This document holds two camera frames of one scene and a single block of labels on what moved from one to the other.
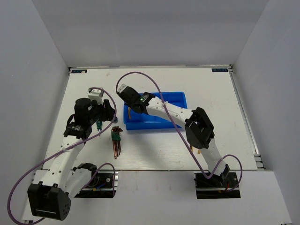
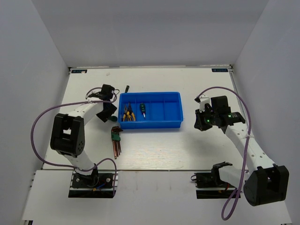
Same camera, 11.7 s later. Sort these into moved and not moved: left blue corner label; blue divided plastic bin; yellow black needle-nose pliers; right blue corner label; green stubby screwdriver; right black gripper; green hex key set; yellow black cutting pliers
Moved: blue divided plastic bin; right black gripper; green stubby screwdriver; yellow black cutting pliers
Not moved: green hex key set; left blue corner label; yellow black needle-nose pliers; right blue corner label
